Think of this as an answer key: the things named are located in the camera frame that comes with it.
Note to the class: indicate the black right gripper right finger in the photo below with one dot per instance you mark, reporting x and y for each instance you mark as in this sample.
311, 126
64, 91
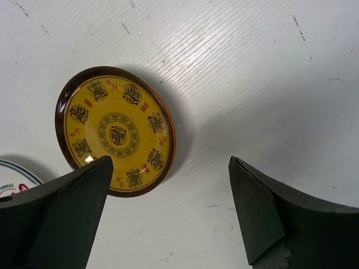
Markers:
285, 228

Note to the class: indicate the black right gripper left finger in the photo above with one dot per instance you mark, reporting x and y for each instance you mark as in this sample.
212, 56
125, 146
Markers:
54, 224

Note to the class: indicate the white plate red characters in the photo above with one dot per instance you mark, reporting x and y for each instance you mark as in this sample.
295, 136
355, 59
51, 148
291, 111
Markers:
15, 178

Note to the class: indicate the yellow patterned small plate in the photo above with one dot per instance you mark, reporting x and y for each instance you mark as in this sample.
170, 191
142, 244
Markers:
109, 111

